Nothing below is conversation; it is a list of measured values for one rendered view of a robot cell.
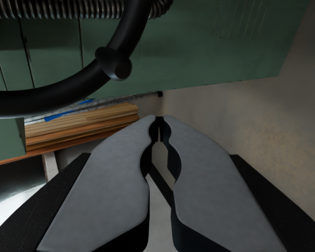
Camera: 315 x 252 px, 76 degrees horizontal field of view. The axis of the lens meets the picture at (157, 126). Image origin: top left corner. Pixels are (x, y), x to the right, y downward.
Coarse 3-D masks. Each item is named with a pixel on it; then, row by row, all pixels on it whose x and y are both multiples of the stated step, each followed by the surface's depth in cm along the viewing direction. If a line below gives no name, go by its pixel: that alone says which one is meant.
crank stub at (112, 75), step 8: (104, 48) 20; (96, 56) 20; (104, 56) 18; (112, 56) 17; (120, 56) 17; (104, 64) 18; (112, 64) 17; (120, 64) 17; (128, 64) 18; (104, 72) 19; (112, 72) 17; (120, 72) 18; (128, 72) 18; (120, 80) 19
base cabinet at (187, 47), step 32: (192, 0) 44; (224, 0) 48; (256, 0) 52; (288, 0) 59; (96, 32) 37; (160, 32) 44; (192, 32) 48; (224, 32) 52; (256, 32) 59; (288, 32) 67; (160, 64) 48; (192, 64) 52; (224, 64) 58; (256, 64) 66; (96, 96) 44
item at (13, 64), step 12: (0, 24) 30; (12, 24) 31; (0, 36) 31; (12, 36) 32; (0, 48) 32; (12, 48) 32; (24, 48) 33; (0, 60) 32; (12, 60) 33; (24, 60) 34; (12, 72) 34; (24, 72) 35; (12, 84) 35; (24, 84) 36
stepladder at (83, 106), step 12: (120, 96) 134; (132, 96) 143; (144, 96) 145; (60, 108) 120; (72, 108) 122; (84, 108) 129; (96, 108) 132; (24, 120) 113; (36, 120) 117; (48, 120) 121
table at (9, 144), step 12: (0, 72) 33; (0, 84) 34; (0, 120) 37; (12, 120) 38; (0, 132) 38; (12, 132) 39; (24, 132) 47; (0, 144) 39; (12, 144) 40; (24, 144) 42; (0, 156) 40; (12, 156) 41
